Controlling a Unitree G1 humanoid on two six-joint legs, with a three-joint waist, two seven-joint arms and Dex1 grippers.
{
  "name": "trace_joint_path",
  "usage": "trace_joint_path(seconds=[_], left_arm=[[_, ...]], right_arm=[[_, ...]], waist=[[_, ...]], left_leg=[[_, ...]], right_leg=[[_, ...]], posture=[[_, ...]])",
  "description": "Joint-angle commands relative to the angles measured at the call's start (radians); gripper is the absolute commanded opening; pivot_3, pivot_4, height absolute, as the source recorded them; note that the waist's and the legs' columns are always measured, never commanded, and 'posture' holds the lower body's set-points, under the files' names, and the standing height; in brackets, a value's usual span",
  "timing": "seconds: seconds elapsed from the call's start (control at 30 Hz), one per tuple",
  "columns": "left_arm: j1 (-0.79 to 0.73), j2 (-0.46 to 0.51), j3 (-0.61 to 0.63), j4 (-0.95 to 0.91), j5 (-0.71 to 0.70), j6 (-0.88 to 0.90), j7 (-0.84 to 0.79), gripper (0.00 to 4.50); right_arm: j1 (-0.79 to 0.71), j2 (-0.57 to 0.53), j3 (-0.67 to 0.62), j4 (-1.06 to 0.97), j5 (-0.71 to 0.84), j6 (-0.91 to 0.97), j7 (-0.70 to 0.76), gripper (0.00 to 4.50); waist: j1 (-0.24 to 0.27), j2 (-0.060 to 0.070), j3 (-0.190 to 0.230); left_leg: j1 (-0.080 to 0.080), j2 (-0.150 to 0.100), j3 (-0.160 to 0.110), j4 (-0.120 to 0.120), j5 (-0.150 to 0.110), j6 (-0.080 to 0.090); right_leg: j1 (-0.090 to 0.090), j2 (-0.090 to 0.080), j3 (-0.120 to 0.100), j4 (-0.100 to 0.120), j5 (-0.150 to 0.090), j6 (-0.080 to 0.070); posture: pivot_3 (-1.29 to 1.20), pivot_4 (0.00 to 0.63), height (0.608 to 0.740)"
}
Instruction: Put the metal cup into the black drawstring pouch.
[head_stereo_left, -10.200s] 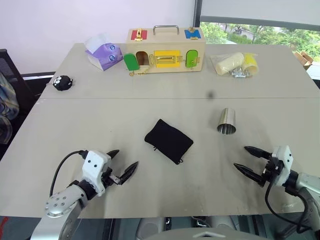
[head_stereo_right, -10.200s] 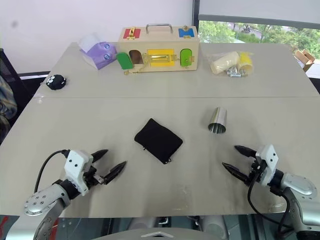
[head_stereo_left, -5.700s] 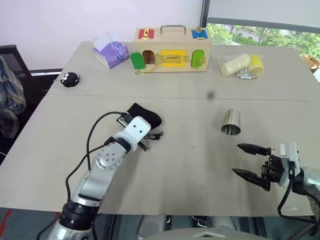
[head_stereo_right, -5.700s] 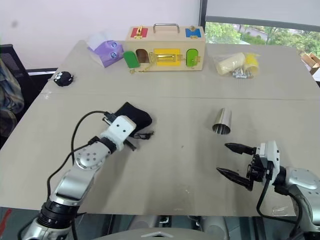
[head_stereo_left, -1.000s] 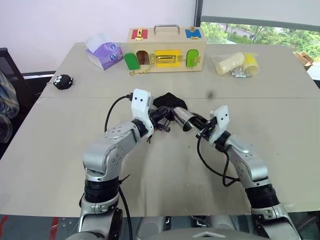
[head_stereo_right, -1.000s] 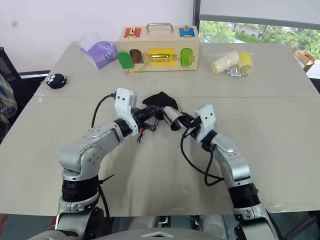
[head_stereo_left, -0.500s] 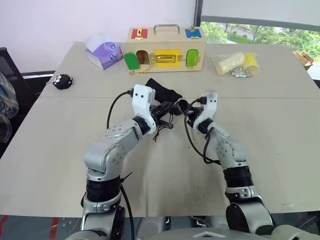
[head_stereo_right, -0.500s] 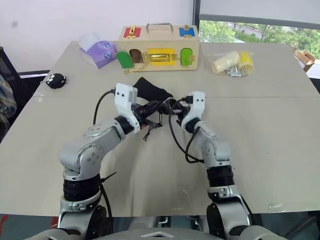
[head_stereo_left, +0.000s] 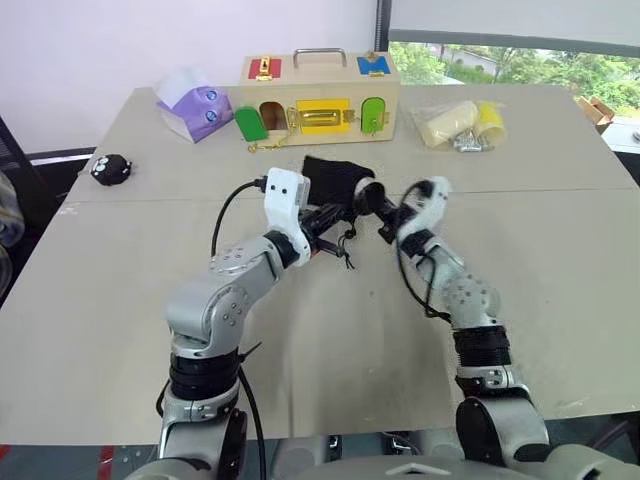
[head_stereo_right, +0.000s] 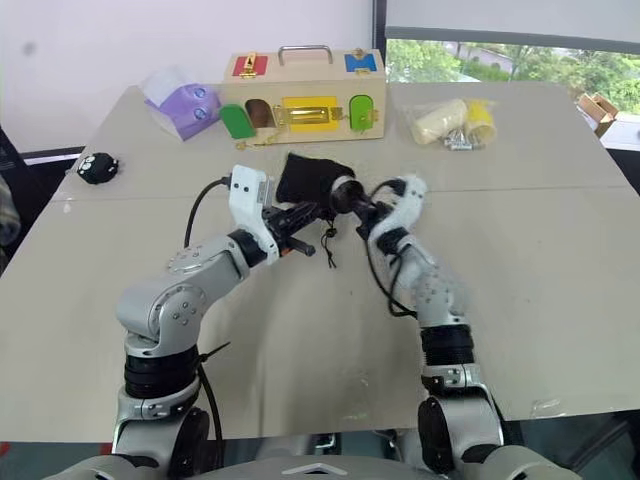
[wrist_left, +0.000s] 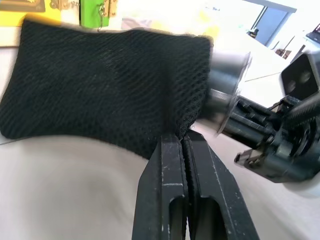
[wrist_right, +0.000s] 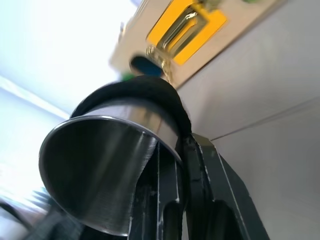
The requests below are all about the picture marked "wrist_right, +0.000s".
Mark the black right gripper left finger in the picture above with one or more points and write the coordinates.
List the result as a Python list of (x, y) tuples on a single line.
[(155, 200)]

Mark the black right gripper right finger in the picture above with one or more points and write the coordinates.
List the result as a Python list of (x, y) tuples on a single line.
[(220, 187)]

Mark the metal cup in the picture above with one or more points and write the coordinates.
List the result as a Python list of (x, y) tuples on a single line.
[(90, 162)]

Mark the green small object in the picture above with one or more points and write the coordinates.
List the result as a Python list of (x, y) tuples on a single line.
[(128, 76)]

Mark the blue oval object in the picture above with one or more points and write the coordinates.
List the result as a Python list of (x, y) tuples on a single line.
[(145, 65)]

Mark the beige board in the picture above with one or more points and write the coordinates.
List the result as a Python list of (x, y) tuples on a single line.
[(125, 45)]

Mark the yellow rectangular plate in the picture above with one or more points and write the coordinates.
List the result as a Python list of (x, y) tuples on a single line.
[(217, 20)]

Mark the gold metal clasp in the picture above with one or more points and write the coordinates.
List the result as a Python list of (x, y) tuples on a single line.
[(186, 18)]

